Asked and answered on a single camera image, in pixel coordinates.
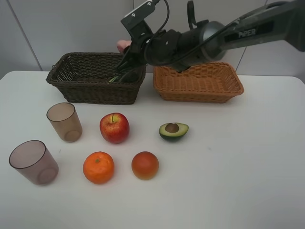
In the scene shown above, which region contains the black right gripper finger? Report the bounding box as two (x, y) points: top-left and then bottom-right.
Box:
(119, 60), (145, 72)
(116, 46), (133, 69)

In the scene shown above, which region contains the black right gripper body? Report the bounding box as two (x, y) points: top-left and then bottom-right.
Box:
(130, 30), (182, 66)

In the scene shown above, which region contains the pink spray bottle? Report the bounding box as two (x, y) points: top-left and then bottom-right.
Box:
(117, 40), (132, 53)

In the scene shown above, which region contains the dark green pump bottle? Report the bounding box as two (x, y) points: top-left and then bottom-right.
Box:
(108, 72), (139, 83)

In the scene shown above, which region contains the red yellow apple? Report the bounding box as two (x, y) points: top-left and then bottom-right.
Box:
(100, 113), (130, 144)

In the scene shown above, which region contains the halved avocado with pit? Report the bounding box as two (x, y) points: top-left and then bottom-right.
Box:
(159, 123), (189, 142)

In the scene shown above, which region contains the red orange round fruit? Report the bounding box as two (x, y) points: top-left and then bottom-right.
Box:
(132, 151), (159, 180)

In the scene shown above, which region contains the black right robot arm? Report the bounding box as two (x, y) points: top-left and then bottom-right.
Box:
(116, 0), (305, 73)

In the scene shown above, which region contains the dark brown wicker basket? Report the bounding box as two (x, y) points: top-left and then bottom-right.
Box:
(46, 52), (146, 105)

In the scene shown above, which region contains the light orange wicker basket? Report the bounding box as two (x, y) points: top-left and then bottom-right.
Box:
(153, 62), (244, 104)

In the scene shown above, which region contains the brown translucent plastic cup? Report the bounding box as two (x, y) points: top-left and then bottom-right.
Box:
(46, 102), (82, 143)

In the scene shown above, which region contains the orange mandarin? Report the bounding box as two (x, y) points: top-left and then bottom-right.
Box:
(83, 151), (115, 185)

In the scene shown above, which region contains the purple translucent plastic cup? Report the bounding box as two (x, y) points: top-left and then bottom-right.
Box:
(9, 140), (59, 186)

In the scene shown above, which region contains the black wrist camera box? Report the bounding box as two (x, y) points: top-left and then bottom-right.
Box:
(121, 0), (159, 40)

